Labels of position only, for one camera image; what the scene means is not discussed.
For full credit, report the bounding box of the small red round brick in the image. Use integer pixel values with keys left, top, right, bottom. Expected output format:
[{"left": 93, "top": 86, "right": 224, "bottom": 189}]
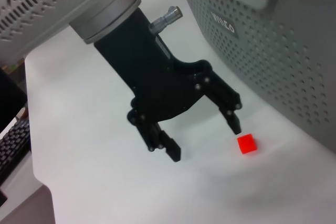
[{"left": 235, "top": 133, "right": 259, "bottom": 156}]

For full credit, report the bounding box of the grey perforated storage bin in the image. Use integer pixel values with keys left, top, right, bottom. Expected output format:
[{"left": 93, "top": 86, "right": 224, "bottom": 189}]
[{"left": 173, "top": 0, "right": 336, "bottom": 154}]

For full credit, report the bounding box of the black keyboard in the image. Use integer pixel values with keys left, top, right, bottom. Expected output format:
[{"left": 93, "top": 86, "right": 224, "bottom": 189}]
[{"left": 0, "top": 118, "right": 32, "bottom": 187}]

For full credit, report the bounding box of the black computer monitor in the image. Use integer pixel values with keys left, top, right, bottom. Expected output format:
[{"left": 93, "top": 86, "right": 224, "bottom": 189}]
[{"left": 0, "top": 68, "right": 27, "bottom": 137}]

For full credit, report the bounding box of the silver cylindrical connector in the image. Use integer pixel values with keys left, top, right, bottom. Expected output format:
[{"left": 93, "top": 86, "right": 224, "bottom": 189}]
[{"left": 148, "top": 5, "right": 184, "bottom": 35}]

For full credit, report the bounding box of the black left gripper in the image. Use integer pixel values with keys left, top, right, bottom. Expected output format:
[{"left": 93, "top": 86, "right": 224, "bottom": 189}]
[{"left": 93, "top": 7, "right": 243, "bottom": 163}]

